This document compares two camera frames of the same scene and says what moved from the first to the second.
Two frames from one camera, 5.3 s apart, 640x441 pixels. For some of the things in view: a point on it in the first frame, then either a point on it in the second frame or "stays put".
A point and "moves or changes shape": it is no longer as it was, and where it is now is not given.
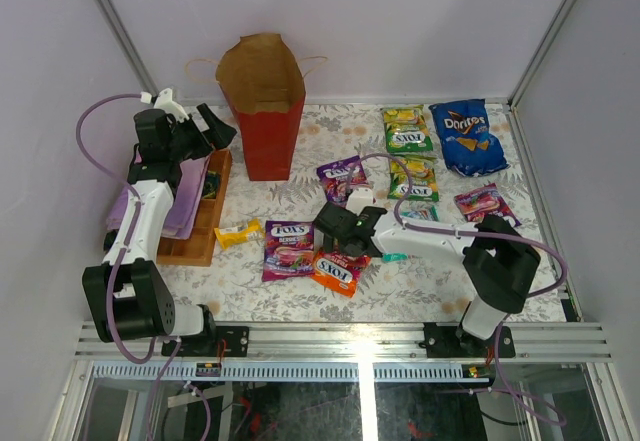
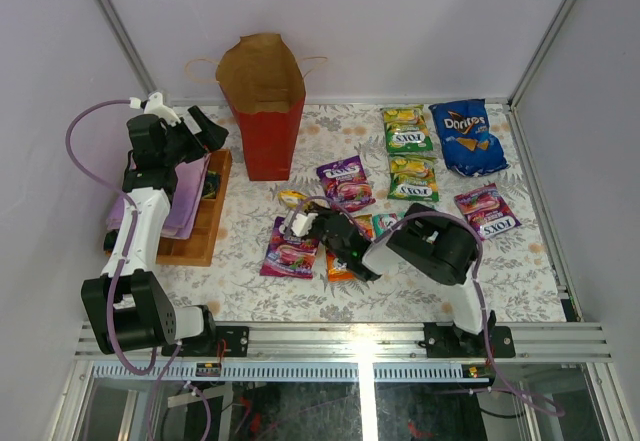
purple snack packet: x=485 y=200 stays put
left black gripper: x=198 y=131 stays put
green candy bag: x=406 y=129 stays put
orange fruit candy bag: x=336 y=272 moves or changes shape
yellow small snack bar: x=232 y=235 to x=291 y=198
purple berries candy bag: x=289 y=249 stays put
